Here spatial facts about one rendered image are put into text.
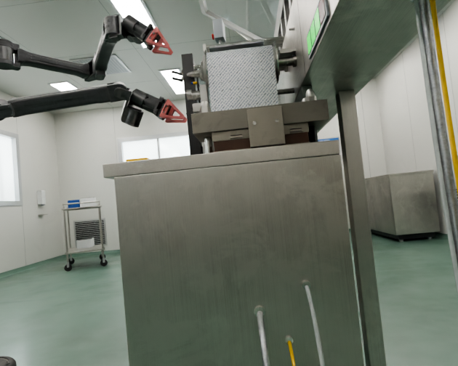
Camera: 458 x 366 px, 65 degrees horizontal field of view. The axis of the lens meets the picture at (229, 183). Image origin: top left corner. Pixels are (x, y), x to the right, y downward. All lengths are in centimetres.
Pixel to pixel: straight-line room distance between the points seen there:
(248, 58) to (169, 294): 83
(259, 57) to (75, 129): 659
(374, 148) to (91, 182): 538
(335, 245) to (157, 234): 48
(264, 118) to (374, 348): 95
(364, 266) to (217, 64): 91
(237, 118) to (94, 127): 659
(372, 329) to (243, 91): 98
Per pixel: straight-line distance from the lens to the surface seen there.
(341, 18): 92
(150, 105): 132
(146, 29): 146
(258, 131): 105
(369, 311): 151
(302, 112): 109
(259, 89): 131
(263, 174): 100
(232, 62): 134
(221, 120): 108
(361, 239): 145
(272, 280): 102
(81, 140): 765
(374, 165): 721
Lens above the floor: 76
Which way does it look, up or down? 3 degrees up
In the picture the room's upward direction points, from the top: 5 degrees counter-clockwise
